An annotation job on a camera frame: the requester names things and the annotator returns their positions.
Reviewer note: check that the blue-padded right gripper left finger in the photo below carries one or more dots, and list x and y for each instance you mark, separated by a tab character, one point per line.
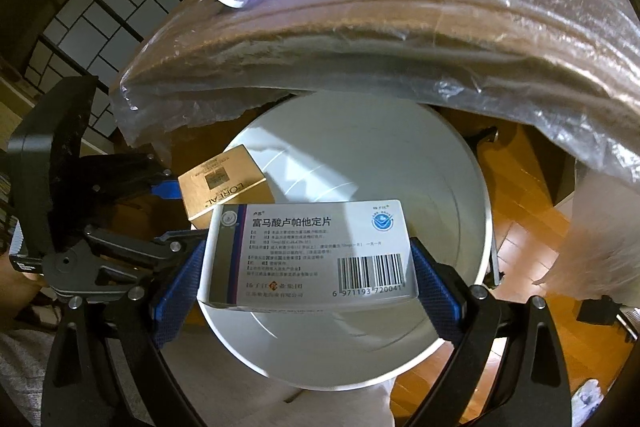
81	387

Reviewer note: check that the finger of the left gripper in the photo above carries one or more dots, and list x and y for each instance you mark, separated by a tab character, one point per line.
162	181
172	248

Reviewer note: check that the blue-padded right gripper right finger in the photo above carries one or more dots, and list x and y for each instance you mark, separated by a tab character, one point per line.
531	387

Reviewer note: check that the gold cosmetic box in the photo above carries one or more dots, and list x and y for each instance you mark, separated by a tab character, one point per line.
232	177

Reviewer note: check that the white medicine box with barcode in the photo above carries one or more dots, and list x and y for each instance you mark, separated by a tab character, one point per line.
308	257

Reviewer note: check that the white round trash bin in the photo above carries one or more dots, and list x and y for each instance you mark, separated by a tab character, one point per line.
336	147

